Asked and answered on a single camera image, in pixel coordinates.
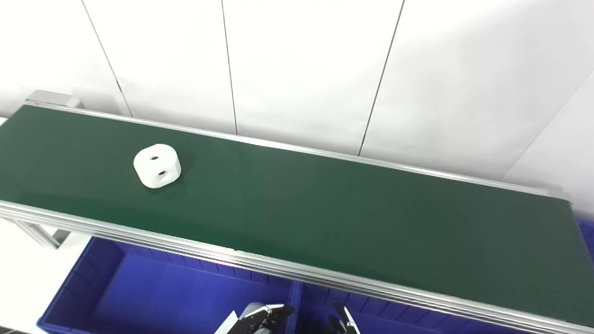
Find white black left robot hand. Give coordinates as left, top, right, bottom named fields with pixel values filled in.
left=213, top=303, right=295, bottom=334

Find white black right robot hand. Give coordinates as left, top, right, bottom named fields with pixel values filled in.
left=327, top=302, right=362, bottom=334

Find white rounded block two holes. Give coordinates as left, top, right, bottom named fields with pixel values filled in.
left=133, top=144, right=182, bottom=189

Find blue plastic bin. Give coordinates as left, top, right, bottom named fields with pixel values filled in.
left=575, top=218, right=594, bottom=260
left=36, top=237, right=302, bottom=334
left=292, top=281, right=557, bottom=334

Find green conveyor belt aluminium frame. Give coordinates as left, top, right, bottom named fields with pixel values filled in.
left=0, top=90, right=594, bottom=334

